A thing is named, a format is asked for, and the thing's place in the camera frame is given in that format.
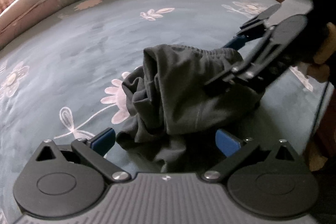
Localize person's right hand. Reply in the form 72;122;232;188
306;23;335;83

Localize dark green trousers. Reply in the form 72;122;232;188
117;44;263;173

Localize green floral bed sheet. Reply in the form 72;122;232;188
1;0;333;223

